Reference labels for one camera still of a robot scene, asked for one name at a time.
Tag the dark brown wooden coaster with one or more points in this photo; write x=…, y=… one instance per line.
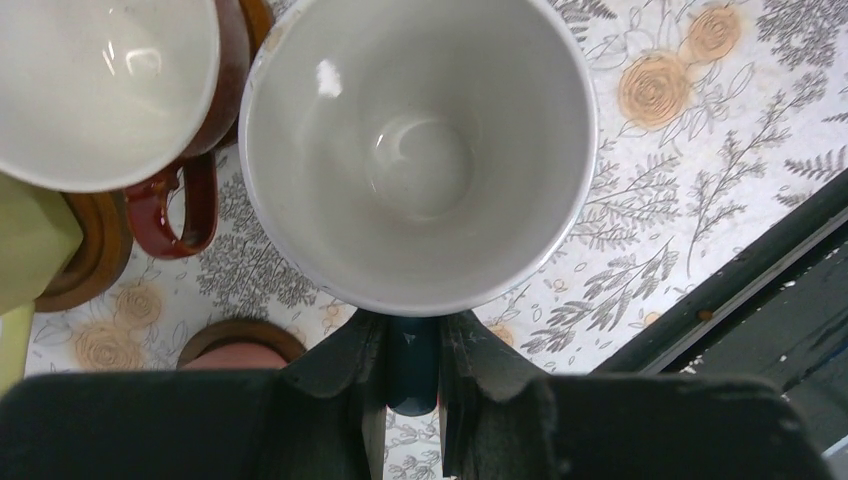
x=101, y=258
x=259, y=19

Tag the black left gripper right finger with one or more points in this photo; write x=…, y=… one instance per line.
x=505, y=418

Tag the blue floral mug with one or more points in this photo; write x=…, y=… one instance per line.
x=418, y=159

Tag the pink mug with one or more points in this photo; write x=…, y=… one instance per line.
x=238, y=356

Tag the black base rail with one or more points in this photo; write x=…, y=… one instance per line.
x=776, y=311

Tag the yellow mug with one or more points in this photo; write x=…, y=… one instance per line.
x=39, y=236

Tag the white cream cup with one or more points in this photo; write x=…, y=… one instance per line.
x=130, y=96

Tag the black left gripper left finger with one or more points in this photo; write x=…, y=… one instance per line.
x=322, y=417

